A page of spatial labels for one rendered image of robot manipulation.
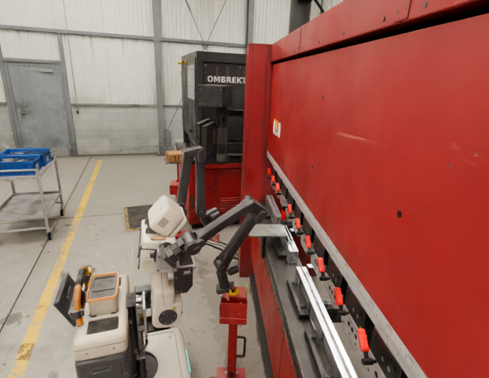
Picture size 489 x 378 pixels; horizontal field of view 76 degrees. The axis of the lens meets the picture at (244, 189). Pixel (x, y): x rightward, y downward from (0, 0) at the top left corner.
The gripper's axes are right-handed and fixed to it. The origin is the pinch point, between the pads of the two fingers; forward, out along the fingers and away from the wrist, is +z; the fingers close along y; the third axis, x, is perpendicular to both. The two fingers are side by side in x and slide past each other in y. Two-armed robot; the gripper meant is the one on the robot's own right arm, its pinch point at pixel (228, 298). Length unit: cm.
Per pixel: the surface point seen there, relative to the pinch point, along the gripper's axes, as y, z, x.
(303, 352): 37, 3, -43
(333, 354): 48, -4, -53
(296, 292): 39.5, -0.6, -4.7
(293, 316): 35.3, 1.8, -20.8
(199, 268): -58, 64, 152
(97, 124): -354, -105, 638
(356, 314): 56, -34, -67
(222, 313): -4.6, 6.0, -4.3
